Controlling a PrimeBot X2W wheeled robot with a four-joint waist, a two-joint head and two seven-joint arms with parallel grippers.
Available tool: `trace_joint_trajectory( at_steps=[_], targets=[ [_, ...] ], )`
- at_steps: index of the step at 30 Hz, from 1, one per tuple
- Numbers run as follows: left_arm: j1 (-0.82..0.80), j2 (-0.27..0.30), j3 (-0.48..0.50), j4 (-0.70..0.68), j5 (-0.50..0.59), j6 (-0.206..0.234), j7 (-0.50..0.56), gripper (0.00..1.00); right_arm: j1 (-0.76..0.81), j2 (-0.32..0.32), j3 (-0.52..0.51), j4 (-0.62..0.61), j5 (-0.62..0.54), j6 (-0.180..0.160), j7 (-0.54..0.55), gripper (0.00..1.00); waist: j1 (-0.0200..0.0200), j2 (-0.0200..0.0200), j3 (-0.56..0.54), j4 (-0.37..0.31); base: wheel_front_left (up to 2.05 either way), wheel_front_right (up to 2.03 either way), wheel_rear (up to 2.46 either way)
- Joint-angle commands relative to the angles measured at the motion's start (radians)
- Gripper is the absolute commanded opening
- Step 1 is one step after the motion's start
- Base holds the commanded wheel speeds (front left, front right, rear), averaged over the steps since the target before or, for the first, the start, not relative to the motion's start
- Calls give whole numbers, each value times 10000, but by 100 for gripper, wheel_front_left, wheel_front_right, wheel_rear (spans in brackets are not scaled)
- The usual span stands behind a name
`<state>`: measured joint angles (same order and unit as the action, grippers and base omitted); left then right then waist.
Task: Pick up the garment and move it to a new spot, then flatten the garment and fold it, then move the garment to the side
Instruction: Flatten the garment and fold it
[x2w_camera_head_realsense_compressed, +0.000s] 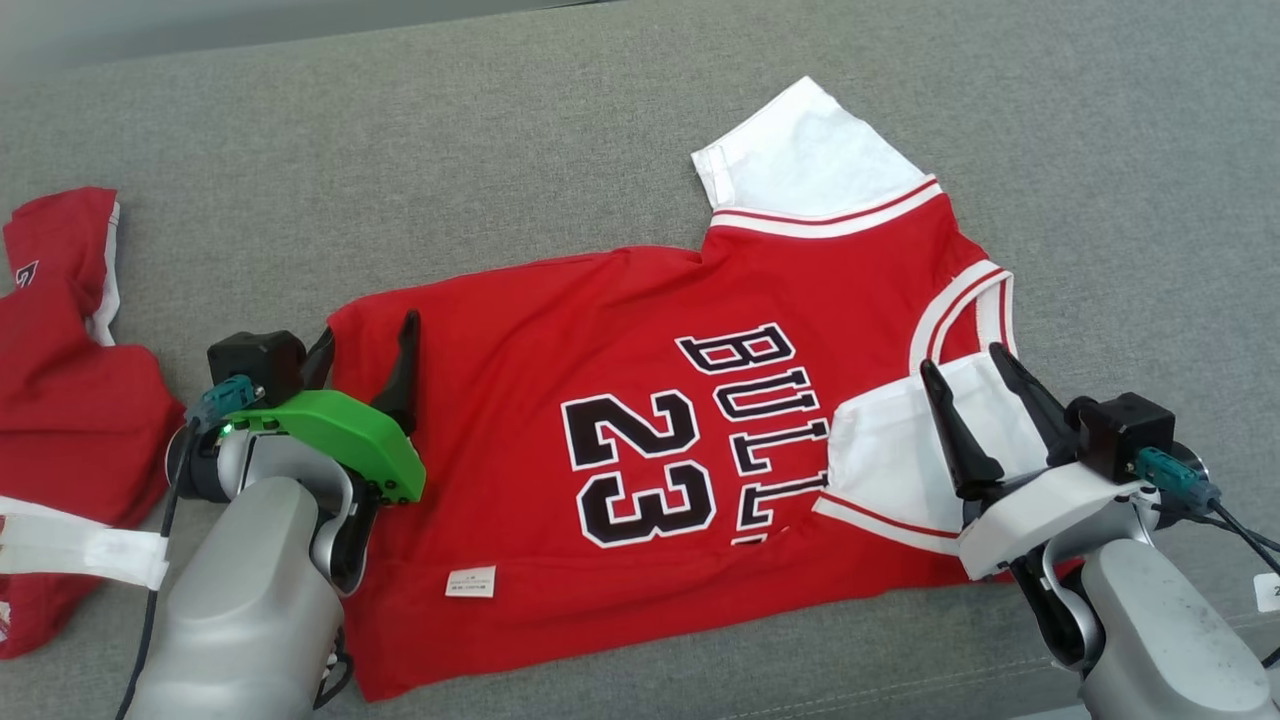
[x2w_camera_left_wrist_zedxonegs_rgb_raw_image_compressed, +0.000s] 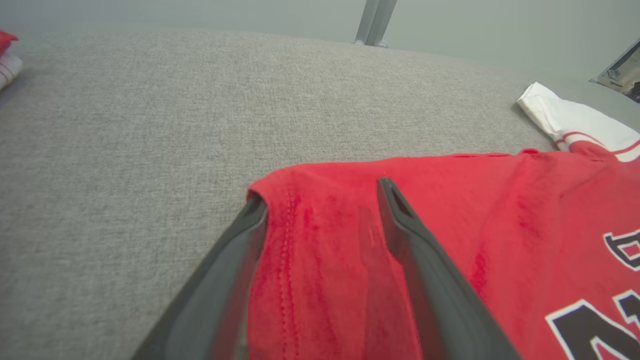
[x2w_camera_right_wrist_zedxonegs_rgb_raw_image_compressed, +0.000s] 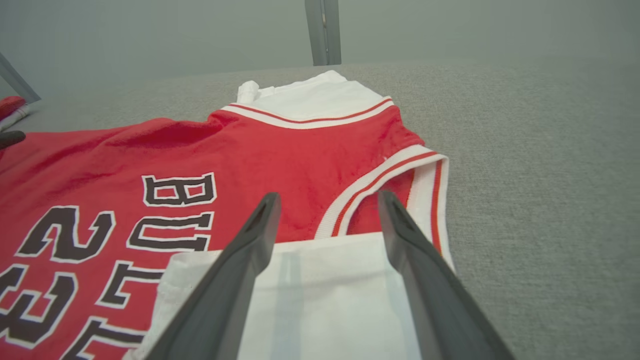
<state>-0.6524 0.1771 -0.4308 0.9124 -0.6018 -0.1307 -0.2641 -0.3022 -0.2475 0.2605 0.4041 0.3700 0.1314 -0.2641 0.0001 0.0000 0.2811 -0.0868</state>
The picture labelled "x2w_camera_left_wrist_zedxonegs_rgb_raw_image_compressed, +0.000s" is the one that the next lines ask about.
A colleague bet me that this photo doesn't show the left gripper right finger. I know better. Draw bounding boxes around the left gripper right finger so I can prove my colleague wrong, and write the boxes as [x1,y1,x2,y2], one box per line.
[376,176,521,360]

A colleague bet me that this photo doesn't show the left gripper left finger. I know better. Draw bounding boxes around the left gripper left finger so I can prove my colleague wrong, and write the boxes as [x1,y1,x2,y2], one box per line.
[131,194,269,360]

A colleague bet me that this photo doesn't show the red jersey with black number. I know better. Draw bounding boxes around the red jersey with black number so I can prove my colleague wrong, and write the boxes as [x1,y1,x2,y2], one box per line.
[246,81,640,360]

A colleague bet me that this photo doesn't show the red shorts with white trim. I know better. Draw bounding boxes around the red shorts with white trim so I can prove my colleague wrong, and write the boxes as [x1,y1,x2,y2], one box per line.
[0,30,24,92]

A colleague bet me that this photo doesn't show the grey fabric sofa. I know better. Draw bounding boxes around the grey fabric sofa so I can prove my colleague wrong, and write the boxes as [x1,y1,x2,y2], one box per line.
[0,29,640,360]

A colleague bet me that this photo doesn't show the dark framed panel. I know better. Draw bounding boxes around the dark framed panel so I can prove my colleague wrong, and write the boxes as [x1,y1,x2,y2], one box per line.
[589,37,640,104]

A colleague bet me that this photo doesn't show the grey vertical post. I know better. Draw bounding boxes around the grey vertical post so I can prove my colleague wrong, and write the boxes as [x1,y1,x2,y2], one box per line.
[354,0,399,49]

